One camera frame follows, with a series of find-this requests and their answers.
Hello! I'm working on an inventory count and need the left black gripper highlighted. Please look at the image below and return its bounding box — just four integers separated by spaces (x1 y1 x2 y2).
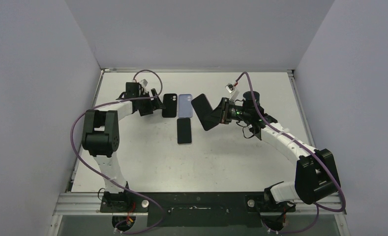
136 89 165 116

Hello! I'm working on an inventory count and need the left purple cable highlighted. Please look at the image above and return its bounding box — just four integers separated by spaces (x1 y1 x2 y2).
70 69 165 235

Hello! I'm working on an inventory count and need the black phone case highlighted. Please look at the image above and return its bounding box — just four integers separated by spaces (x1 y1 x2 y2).
162 93 178 118

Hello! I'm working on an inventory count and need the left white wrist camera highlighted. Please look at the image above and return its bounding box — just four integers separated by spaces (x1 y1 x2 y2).
139 79 148 90

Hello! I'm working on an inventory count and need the black phone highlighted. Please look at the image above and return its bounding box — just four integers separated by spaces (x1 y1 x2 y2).
177 118 192 145
191 93 219 131

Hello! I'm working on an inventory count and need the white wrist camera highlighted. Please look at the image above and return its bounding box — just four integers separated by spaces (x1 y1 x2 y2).
225 83 239 101
139 79 148 90

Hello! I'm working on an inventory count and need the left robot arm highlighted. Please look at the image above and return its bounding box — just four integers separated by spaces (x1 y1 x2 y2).
82 80 165 213

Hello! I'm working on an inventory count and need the aluminium frame rail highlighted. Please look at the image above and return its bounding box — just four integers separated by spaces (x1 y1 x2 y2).
48 191 350 236

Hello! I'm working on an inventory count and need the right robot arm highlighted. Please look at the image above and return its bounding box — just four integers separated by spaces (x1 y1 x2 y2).
191 91 340 211

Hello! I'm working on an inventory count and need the lavender phone case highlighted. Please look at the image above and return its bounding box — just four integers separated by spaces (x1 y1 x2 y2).
178 94 193 118

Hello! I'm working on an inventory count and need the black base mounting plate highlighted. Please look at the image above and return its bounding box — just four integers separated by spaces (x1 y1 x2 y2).
112 192 296 230

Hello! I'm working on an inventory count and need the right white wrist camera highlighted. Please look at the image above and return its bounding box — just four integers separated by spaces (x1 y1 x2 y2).
225 83 239 101

